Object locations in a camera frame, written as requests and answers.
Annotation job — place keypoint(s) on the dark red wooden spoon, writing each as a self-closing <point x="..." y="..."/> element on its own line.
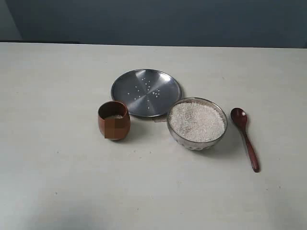
<point x="240" y="119"/>

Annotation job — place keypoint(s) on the brown wooden cup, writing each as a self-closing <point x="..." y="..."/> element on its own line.
<point x="114" y="120"/>

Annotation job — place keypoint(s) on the glass bowl of rice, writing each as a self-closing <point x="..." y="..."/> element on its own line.
<point x="196" y="123"/>

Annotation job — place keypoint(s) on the round steel plate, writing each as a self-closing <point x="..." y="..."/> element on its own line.
<point x="146" y="92"/>

